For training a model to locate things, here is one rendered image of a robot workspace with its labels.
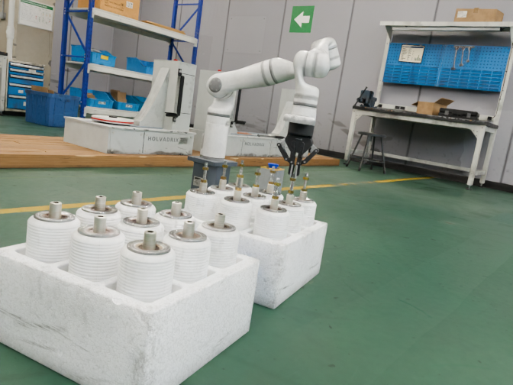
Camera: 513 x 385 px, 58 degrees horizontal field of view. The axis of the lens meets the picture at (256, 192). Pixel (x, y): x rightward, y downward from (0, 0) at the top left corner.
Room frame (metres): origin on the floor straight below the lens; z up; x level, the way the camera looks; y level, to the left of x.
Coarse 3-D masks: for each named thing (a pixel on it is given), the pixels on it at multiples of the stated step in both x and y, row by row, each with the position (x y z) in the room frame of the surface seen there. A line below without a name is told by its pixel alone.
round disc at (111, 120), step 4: (92, 116) 3.35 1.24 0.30; (96, 116) 3.31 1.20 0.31; (100, 116) 3.35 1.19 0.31; (104, 116) 3.41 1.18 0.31; (108, 116) 3.50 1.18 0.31; (112, 116) 3.41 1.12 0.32; (96, 120) 3.31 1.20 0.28; (100, 120) 3.30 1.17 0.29; (104, 120) 3.29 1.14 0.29; (108, 120) 3.29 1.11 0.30; (112, 120) 3.30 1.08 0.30; (116, 120) 3.31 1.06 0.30; (120, 120) 3.32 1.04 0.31; (124, 120) 3.35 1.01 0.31; (128, 120) 3.39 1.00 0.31; (132, 120) 3.46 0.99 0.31; (108, 124) 3.34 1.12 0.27; (112, 124) 3.34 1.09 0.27; (116, 124) 3.35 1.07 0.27; (120, 124) 3.33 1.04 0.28; (124, 124) 3.35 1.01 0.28; (128, 124) 3.38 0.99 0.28; (132, 124) 3.44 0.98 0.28
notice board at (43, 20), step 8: (24, 0) 6.67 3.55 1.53; (24, 8) 6.67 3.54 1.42; (32, 8) 6.76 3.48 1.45; (40, 8) 6.85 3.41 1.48; (48, 8) 6.94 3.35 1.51; (24, 16) 6.68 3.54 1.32; (32, 16) 6.76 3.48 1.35; (40, 16) 6.86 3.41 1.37; (48, 16) 6.95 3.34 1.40; (24, 24) 6.67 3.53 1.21; (32, 24) 6.77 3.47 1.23; (40, 24) 6.86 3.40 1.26; (48, 24) 6.95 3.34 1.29
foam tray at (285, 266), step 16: (320, 224) 1.49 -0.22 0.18; (240, 240) 1.22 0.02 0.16; (256, 240) 1.21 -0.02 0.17; (272, 240) 1.21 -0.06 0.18; (288, 240) 1.23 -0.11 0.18; (304, 240) 1.32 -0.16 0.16; (320, 240) 1.47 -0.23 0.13; (256, 256) 1.20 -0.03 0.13; (272, 256) 1.18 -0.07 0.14; (288, 256) 1.21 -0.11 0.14; (304, 256) 1.34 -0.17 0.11; (320, 256) 1.50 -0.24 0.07; (272, 272) 1.18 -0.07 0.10; (288, 272) 1.23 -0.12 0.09; (304, 272) 1.37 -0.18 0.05; (256, 288) 1.20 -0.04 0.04; (272, 288) 1.18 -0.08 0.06; (288, 288) 1.25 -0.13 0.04; (272, 304) 1.18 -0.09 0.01
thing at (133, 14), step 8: (80, 0) 6.22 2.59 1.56; (88, 0) 6.13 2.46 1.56; (96, 0) 6.05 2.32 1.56; (104, 0) 6.05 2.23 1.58; (112, 0) 6.15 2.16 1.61; (120, 0) 6.25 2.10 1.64; (128, 0) 6.36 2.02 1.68; (136, 0) 6.47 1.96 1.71; (104, 8) 6.06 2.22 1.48; (112, 8) 6.16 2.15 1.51; (120, 8) 6.26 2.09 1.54; (128, 8) 6.37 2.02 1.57; (136, 8) 6.48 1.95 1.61; (128, 16) 6.38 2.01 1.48; (136, 16) 6.49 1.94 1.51
